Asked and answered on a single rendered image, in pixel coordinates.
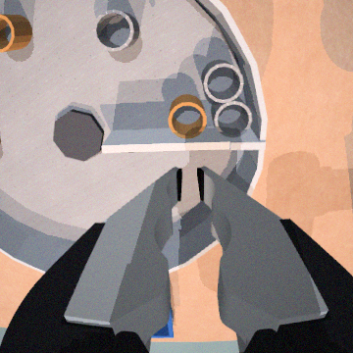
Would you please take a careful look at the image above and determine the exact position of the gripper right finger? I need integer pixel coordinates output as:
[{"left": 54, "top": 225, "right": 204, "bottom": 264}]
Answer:
[{"left": 197, "top": 166, "right": 353, "bottom": 353}]

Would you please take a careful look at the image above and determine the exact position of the grey metal bushing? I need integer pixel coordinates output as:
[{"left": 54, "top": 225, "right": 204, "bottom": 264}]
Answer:
[
  {"left": 201, "top": 60, "right": 244, "bottom": 103},
  {"left": 93, "top": 10, "right": 140, "bottom": 52},
  {"left": 211, "top": 97, "right": 252, "bottom": 138}
]

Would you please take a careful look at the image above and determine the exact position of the blue crate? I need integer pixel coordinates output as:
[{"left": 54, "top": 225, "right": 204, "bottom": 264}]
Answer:
[{"left": 151, "top": 305, "right": 174, "bottom": 338}]

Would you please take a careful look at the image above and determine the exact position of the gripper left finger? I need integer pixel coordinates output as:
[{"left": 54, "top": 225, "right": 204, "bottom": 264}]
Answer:
[{"left": 0, "top": 167, "right": 182, "bottom": 353}]

